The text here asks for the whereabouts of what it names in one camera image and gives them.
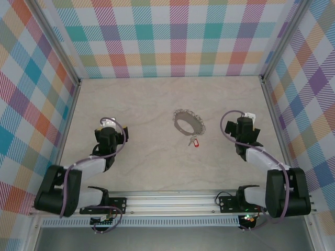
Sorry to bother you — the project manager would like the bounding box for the small black electronics board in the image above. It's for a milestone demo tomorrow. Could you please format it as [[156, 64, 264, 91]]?
[[239, 213, 259, 229], [90, 216, 115, 227]]

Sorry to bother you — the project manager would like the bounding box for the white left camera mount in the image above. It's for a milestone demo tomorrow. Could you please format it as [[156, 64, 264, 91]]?
[[100, 118, 117, 129]]

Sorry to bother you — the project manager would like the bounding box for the aluminium side frame rail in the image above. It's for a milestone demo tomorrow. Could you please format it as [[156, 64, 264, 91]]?
[[44, 78, 82, 197], [260, 77, 295, 164]]

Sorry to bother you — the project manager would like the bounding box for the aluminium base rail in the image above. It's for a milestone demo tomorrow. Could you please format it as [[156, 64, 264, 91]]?
[[28, 190, 319, 216]]

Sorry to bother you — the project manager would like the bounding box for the aluminium frame post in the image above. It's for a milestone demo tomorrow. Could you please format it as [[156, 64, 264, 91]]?
[[260, 0, 314, 83], [27, 0, 82, 87]]

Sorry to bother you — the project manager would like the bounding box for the white slotted cable duct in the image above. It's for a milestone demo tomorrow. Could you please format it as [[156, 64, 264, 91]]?
[[41, 215, 240, 227]]

